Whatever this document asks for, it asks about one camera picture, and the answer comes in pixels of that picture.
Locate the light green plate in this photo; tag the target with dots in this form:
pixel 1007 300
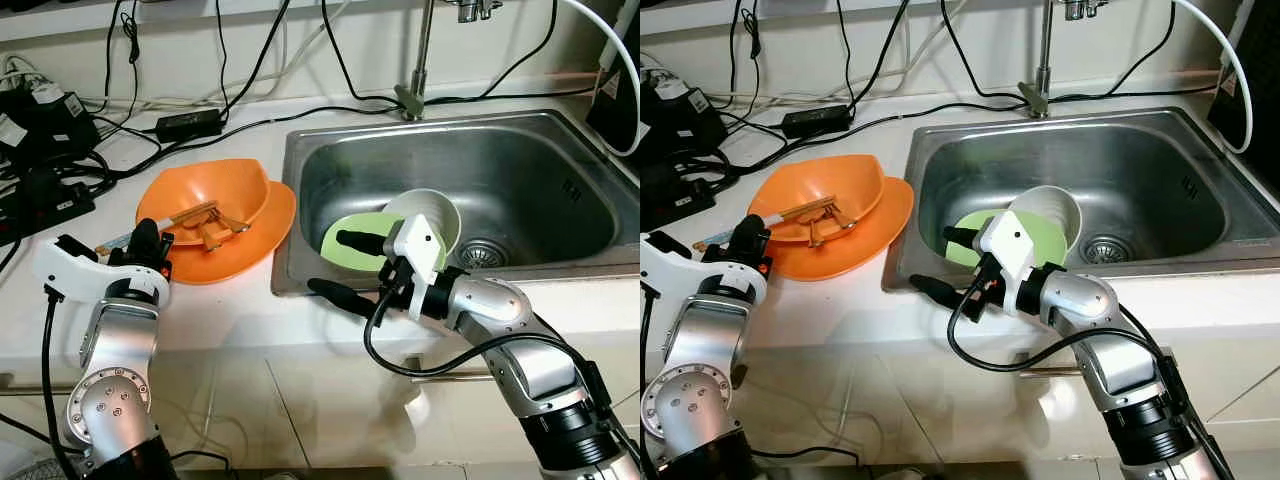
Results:
pixel 1052 248
pixel 362 222

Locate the black power adapter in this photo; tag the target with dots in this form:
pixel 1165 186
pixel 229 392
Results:
pixel 190 124
pixel 817 120

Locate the orange plastic plate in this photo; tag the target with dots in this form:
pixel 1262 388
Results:
pixel 885 225
pixel 265 235

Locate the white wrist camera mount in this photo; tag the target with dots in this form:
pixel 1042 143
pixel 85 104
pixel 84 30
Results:
pixel 75 270
pixel 1010 240
pixel 420 240
pixel 665 270

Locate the black power strip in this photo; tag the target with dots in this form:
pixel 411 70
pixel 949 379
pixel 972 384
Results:
pixel 45 205
pixel 670 200

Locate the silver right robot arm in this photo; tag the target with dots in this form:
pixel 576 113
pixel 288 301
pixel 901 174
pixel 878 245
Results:
pixel 1085 300
pixel 500 305

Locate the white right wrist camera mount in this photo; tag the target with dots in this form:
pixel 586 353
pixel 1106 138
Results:
pixel 420 240
pixel 1010 240

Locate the metal wall valve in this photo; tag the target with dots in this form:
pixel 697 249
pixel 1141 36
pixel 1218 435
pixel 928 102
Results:
pixel 1085 9
pixel 477 10

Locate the cream cup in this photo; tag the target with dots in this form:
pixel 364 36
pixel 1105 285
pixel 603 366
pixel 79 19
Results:
pixel 1060 205
pixel 440 210

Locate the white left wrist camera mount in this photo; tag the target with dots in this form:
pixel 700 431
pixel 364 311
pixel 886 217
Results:
pixel 665 270
pixel 75 270

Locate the black appliance with label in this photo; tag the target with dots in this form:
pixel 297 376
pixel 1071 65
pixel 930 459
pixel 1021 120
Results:
pixel 610 120
pixel 1222 115

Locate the orange plastic bowl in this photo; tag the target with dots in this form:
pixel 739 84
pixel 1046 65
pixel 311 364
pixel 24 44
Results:
pixel 830 175
pixel 215 180

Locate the stainless steel sink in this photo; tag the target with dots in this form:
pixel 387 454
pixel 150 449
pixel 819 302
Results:
pixel 520 170
pixel 1150 170

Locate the white base cabinet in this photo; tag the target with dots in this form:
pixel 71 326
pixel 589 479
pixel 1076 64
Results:
pixel 300 420
pixel 900 420

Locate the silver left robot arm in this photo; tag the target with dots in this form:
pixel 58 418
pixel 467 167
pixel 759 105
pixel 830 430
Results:
pixel 115 340
pixel 700 340

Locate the black charger with white labels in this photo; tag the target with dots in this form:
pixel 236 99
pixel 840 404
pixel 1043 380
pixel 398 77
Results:
pixel 690 125
pixel 50 130

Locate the long slim utensil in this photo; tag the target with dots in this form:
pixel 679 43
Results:
pixel 810 208
pixel 195 212

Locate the metal spoon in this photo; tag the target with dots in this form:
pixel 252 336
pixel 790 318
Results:
pixel 818 232
pixel 212 235

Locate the metal sink drain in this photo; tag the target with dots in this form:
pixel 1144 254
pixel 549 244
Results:
pixel 1107 250
pixel 485 253

